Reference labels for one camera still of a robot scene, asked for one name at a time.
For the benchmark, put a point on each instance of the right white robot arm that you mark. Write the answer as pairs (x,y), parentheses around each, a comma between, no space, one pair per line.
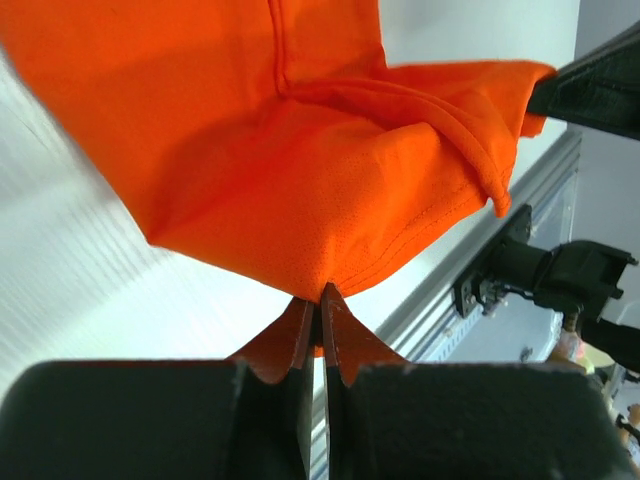
(577,279)

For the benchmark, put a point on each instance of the orange t shirt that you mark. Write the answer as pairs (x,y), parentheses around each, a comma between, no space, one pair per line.
(271,138)

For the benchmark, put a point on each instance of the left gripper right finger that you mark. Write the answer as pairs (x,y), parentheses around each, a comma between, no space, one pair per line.
(389,418)

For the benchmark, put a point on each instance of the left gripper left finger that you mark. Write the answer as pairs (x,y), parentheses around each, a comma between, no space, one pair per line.
(245,417)

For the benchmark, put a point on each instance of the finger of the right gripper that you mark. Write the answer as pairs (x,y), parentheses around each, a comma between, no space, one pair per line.
(599,91)

